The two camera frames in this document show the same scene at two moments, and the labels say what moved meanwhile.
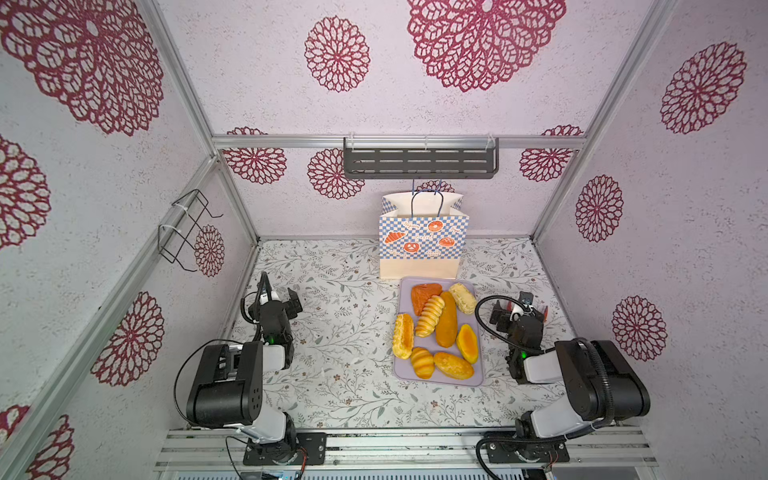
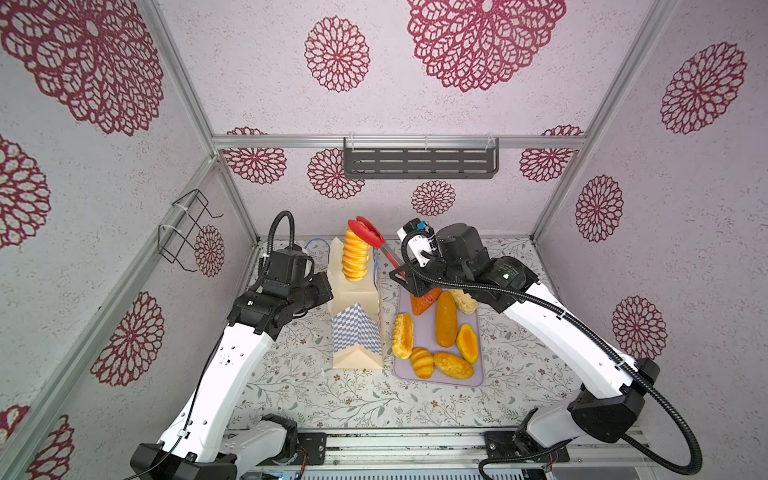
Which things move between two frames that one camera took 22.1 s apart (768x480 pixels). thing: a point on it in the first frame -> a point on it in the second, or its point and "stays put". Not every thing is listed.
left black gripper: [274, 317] -> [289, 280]
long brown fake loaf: [447, 322] stays put
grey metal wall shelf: [420, 157] stays put
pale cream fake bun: [465, 299] stays put
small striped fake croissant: [423, 362] stays put
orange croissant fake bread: [421, 293] stays put
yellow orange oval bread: [467, 342] stays put
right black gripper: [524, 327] -> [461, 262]
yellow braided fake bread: [403, 335] stays put
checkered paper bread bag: [422, 234] -> [355, 312]
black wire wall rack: [180, 230] stays put
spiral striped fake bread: [430, 316] -> [356, 254]
